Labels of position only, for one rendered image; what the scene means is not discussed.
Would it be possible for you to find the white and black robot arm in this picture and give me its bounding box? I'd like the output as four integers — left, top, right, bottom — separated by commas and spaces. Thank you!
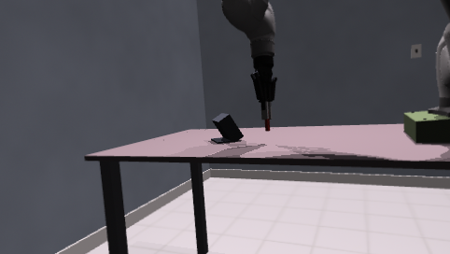
221, 0, 450, 117

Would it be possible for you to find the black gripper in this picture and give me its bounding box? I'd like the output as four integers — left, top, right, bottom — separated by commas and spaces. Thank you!
250, 55, 277, 120

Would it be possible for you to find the dark red rod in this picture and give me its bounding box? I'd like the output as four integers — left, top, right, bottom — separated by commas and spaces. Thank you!
265, 119, 270, 131

